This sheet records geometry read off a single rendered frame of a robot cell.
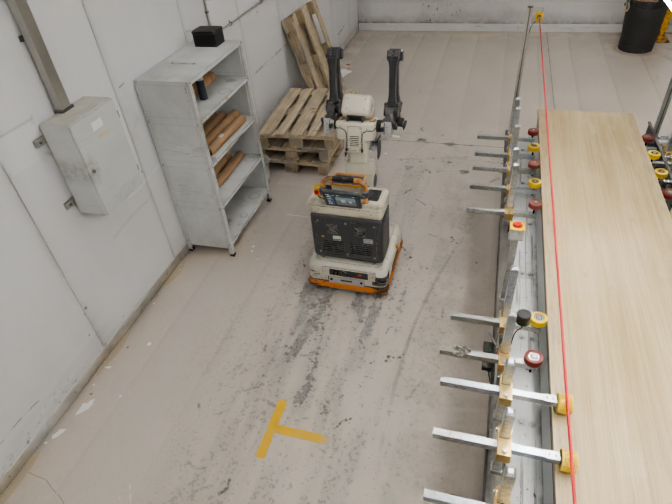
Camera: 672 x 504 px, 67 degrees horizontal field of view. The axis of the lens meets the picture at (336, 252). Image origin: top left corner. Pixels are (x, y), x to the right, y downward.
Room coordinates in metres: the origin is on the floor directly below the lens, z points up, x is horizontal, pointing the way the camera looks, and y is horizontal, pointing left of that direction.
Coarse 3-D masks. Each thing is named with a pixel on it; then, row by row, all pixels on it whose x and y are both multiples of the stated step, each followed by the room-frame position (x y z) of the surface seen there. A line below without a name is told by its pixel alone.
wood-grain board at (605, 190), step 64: (576, 128) 3.50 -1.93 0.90; (576, 192) 2.65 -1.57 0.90; (640, 192) 2.59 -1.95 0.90; (576, 256) 2.05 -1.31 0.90; (640, 256) 2.00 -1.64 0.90; (576, 320) 1.60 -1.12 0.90; (640, 320) 1.56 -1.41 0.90; (576, 384) 1.25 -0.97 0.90; (640, 384) 1.22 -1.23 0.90; (576, 448) 0.97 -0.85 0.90; (640, 448) 0.94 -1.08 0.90
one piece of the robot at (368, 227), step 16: (336, 176) 2.95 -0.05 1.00; (384, 192) 3.00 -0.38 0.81; (320, 208) 2.97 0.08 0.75; (336, 208) 2.93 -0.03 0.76; (352, 208) 2.89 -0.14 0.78; (368, 208) 2.85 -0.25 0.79; (384, 208) 2.89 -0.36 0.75; (320, 224) 2.98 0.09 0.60; (336, 224) 2.93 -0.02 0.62; (352, 224) 2.89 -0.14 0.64; (368, 224) 2.85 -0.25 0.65; (384, 224) 2.88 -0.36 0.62; (320, 240) 2.98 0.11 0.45; (336, 240) 2.94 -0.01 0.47; (352, 240) 2.90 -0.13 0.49; (368, 240) 2.85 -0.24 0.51; (384, 240) 2.87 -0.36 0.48; (336, 256) 2.95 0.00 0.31; (352, 256) 2.90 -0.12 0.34; (368, 256) 2.86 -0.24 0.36; (384, 256) 2.87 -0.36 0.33
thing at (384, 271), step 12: (396, 228) 3.27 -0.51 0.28; (396, 240) 3.13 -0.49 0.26; (396, 252) 3.08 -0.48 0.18; (312, 264) 2.94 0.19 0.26; (324, 264) 2.91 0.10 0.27; (336, 264) 2.89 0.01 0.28; (348, 264) 2.88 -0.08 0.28; (360, 264) 2.86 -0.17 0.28; (372, 264) 2.85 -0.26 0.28; (384, 264) 2.84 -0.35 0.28; (312, 276) 2.93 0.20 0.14; (324, 276) 2.90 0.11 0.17; (336, 276) 2.86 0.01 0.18; (384, 276) 2.75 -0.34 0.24; (336, 288) 2.87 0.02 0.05; (348, 288) 2.83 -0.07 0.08; (360, 288) 2.79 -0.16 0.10; (372, 288) 2.77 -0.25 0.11; (384, 288) 2.75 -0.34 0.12
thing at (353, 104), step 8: (344, 96) 3.38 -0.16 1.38; (352, 96) 3.36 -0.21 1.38; (360, 96) 3.34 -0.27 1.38; (368, 96) 3.32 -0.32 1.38; (344, 104) 3.34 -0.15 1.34; (352, 104) 3.32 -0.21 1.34; (360, 104) 3.30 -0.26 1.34; (368, 104) 3.29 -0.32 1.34; (344, 112) 3.31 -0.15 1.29; (352, 112) 3.29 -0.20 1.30; (360, 112) 3.27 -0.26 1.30; (368, 112) 3.26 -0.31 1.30
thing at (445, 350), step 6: (444, 348) 1.54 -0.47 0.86; (450, 348) 1.54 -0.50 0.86; (444, 354) 1.52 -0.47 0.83; (450, 354) 1.52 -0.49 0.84; (468, 354) 1.49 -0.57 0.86; (474, 354) 1.49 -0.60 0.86; (480, 354) 1.48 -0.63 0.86; (486, 354) 1.48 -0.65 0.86; (492, 354) 1.48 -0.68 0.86; (480, 360) 1.47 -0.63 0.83; (486, 360) 1.46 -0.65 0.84; (492, 360) 1.45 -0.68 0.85; (516, 360) 1.43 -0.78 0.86; (522, 360) 1.43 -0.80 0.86; (516, 366) 1.42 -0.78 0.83; (522, 366) 1.41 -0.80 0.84; (528, 366) 1.40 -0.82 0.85
